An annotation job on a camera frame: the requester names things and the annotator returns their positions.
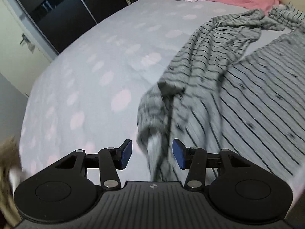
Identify black sliding wardrobe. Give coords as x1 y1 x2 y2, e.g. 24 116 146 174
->
18 0 127 53

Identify polka dot bed sheet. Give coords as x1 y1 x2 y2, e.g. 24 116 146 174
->
18 0 305 187

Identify cream room door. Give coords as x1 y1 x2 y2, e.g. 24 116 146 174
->
1 0 57 97

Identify grey striped pyjama top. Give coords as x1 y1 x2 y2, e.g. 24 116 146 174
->
213 3 304 33

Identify grey striped pyjama pants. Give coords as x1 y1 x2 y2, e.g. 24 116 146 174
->
137 30 304 182

